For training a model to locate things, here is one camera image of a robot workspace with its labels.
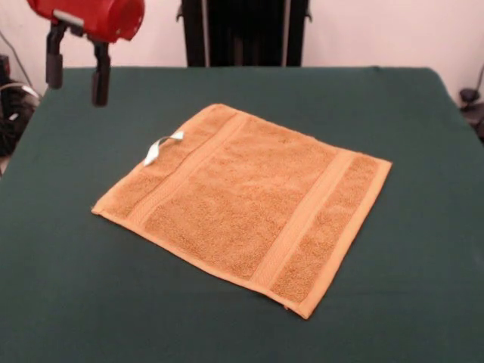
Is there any black chair base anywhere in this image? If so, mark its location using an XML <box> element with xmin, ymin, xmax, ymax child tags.
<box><xmin>458</xmin><ymin>87</ymin><xmax>484</xmax><ymax>143</ymax></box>
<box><xmin>0</xmin><ymin>54</ymin><xmax>42</xmax><ymax>157</ymax></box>

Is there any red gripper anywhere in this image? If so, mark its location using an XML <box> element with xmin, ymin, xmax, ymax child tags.
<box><xmin>26</xmin><ymin>0</ymin><xmax>147</xmax><ymax>107</ymax></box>

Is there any dark green table cloth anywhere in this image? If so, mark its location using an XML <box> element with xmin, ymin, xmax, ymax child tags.
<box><xmin>0</xmin><ymin>66</ymin><xmax>484</xmax><ymax>363</ymax></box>

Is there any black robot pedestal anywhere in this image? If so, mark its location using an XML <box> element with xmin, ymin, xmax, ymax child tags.
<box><xmin>175</xmin><ymin>0</ymin><xmax>313</xmax><ymax>68</ymax></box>

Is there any orange terry towel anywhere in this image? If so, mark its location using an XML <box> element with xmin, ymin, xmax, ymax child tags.
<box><xmin>91</xmin><ymin>104</ymin><xmax>393</xmax><ymax>321</ymax></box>

